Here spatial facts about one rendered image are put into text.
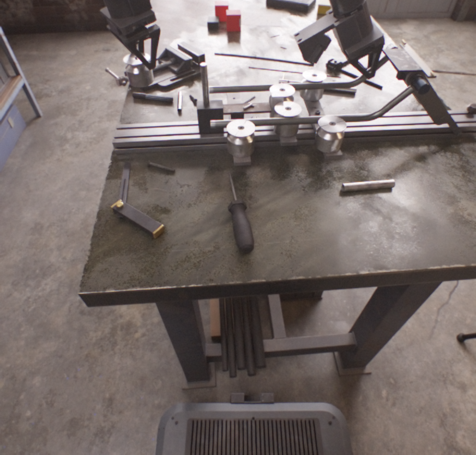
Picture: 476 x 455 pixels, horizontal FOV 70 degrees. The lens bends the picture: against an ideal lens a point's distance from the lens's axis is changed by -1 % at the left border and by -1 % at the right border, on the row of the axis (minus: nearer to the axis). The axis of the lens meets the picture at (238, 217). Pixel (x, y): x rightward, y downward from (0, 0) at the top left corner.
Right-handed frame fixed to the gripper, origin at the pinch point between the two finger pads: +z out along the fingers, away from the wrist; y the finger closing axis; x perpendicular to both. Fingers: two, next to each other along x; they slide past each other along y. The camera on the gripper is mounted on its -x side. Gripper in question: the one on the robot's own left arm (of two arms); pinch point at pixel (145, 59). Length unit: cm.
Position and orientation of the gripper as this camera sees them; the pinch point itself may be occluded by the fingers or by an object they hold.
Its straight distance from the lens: 75.0
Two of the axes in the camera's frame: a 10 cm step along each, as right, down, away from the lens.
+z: 1.4, 5.6, 8.2
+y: -5.7, -6.3, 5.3
